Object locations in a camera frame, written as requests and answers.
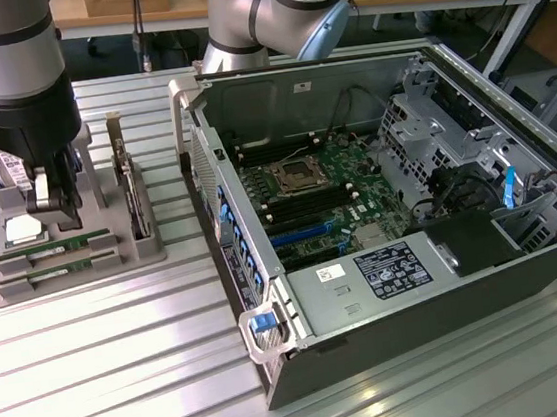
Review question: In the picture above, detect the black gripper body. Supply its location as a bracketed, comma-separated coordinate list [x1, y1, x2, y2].
[0, 72, 88, 174]

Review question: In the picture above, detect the green RAM stick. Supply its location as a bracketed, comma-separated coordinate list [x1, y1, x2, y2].
[0, 229, 113, 262]
[0, 253, 124, 290]

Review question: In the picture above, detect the silver CPU chip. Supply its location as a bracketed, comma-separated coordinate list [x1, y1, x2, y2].
[1, 213, 50, 249]

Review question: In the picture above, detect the grey parts rack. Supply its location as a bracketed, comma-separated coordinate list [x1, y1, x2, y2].
[0, 109, 173, 310]

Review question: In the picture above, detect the silver CPU socket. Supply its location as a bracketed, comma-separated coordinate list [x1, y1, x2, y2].
[262, 155, 333, 201]

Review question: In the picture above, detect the silver socket locking lever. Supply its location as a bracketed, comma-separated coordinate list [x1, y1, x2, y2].
[281, 145, 315, 162]

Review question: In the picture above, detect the long black expansion slot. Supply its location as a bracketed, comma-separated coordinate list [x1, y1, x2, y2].
[264, 211, 335, 237]
[277, 241, 345, 266]

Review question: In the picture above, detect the blue case release latch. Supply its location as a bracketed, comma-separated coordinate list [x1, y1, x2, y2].
[249, 312, 276, 334]

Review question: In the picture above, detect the blue expansion slot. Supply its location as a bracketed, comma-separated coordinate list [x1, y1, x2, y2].
[268, 220, 342, 250]

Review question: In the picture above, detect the silver power supply unit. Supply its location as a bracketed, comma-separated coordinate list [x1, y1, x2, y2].
[281, 226, 469, 343]

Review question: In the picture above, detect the green motherboard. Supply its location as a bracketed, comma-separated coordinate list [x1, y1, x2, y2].
[230, 121, 419, 280]

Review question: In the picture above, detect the silver finned chipset heatsink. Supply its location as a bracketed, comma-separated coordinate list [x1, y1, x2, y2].
[352, 223, 386, 252]

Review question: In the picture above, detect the silver disk bay cage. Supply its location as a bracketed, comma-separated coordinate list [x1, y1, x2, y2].
[367, 40, 557, 270]

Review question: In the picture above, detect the open black PC case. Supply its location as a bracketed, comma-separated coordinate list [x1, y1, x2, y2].
[165, 28, 557, 417]

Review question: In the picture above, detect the black plastic shroud box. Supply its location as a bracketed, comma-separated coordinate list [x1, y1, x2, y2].
[422, 205, 528, 282]

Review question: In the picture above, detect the blue disk bay tab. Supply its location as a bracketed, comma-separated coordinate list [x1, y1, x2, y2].
[498, 164, 520, 210]

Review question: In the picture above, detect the dark grey PC tower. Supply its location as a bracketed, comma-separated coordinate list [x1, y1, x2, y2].
[493, 63, 557, 144]

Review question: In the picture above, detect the graphics card with metal bracket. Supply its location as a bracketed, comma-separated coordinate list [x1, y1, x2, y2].
[102, 107, 156, 244]

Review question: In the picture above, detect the black hanging cable with plug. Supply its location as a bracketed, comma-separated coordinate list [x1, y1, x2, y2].
[126, 0, 154, 76]

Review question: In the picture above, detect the long grey wire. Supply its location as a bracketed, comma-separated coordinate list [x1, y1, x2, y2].
[322, 80, 394, 138]

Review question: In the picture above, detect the red black wire bundle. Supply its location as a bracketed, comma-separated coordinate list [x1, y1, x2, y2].
[520, 166, 557, 197]

